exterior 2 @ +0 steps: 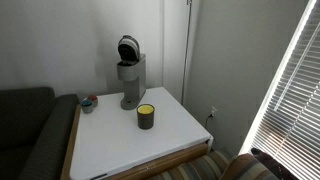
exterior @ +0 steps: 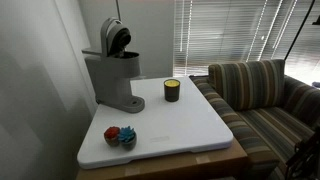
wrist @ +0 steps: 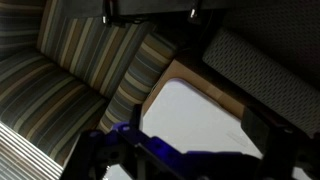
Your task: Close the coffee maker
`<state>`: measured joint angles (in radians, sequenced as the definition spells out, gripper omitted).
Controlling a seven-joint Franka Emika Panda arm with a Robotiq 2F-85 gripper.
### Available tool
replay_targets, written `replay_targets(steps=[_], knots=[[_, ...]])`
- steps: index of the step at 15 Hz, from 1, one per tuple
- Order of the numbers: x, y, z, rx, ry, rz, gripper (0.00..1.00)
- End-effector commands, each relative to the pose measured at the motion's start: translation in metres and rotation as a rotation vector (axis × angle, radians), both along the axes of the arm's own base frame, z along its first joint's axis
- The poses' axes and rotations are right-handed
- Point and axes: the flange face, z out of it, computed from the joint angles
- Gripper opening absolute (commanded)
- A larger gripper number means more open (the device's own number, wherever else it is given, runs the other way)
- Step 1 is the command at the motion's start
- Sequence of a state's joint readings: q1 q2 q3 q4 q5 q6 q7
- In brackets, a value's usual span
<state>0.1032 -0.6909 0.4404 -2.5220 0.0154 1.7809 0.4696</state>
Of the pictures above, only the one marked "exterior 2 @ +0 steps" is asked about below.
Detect grey coffee maker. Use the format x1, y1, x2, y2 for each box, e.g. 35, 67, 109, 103
117, 35, 146, 110

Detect dark candle jar yellow wax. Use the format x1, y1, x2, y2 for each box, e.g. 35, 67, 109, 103
137, 104, 155, 130

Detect red succulent in grey pot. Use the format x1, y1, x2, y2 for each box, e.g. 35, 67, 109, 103
87, 95, 98, 107

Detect white table board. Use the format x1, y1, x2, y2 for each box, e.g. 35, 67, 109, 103
69, 87, 213, 180

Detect blue succulent in grey pot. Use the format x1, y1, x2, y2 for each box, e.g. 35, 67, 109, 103
81, 99, 93, 114

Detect thin metal floor pole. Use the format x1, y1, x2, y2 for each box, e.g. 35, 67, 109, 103
181, 0, 193, 105

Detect striped sofa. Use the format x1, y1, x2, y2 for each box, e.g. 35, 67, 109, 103
147, 148, 299, 180

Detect dark grey sofa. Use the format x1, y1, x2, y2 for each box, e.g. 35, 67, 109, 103
0, 87, 79, 180

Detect white window blinds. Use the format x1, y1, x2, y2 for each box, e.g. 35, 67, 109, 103
240, 0, 320, 180

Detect wall outlet with plug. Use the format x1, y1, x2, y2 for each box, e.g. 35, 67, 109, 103
204, 106, 218, 129

